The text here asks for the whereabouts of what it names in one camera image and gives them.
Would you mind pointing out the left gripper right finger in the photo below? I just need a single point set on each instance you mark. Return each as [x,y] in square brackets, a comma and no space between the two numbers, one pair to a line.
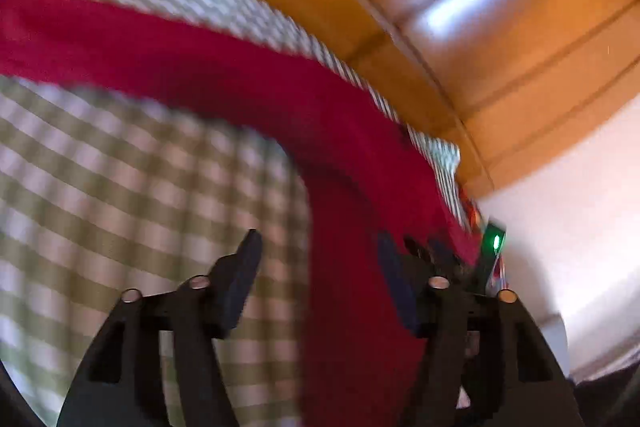
[485,361]

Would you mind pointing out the dark red garment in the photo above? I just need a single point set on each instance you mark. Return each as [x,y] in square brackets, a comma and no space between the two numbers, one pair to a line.
[362,174]

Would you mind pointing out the multicolour plaid pillow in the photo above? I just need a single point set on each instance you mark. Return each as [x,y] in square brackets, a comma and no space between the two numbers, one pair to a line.
[477,224]

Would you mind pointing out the green checked bedspread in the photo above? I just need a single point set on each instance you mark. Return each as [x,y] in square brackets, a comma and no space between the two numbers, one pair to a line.
[101,192]

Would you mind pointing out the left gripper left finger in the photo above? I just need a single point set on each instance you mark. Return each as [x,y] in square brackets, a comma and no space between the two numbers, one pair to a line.
[119,381]

